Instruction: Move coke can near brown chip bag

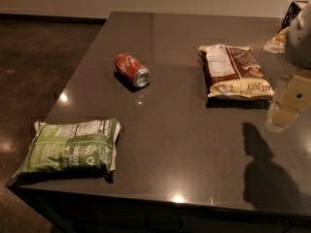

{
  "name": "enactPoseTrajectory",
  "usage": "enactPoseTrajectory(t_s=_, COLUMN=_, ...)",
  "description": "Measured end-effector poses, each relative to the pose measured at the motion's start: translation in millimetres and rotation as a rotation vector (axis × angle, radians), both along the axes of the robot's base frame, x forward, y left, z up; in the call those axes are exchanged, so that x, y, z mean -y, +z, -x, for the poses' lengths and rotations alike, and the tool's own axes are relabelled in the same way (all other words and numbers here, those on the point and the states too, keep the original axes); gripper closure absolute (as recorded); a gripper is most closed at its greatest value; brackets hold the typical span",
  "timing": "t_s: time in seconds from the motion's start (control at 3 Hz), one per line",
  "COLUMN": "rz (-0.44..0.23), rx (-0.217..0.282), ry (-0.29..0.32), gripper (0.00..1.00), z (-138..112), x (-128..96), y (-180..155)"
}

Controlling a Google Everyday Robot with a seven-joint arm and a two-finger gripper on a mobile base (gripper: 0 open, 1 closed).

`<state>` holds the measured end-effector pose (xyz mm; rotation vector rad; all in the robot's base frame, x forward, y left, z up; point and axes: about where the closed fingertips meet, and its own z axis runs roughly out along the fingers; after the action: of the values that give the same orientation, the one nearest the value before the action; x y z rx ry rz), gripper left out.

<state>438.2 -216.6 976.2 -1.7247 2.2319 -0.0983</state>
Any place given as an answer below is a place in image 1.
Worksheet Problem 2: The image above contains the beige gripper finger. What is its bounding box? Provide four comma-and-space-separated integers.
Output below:
265, 103, 299, 133
278, 70, 311, 113

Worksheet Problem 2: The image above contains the red coke can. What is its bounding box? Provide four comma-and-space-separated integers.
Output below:
115, 53, 151, 88

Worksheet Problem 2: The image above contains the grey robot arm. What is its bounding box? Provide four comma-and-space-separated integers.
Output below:
265, 2, 311, 132

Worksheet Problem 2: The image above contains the yellow snack bag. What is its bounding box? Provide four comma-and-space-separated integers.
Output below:
263, 27, 289, 53

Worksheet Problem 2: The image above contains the brown chip bag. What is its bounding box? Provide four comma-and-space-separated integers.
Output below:
198, 44, 274, 101

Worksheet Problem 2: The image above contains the green chip bag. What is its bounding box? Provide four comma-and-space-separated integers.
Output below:
13, 118, 121, 178

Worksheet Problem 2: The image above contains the black wire basket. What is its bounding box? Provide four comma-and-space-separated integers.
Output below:
281, 1, 308, 29

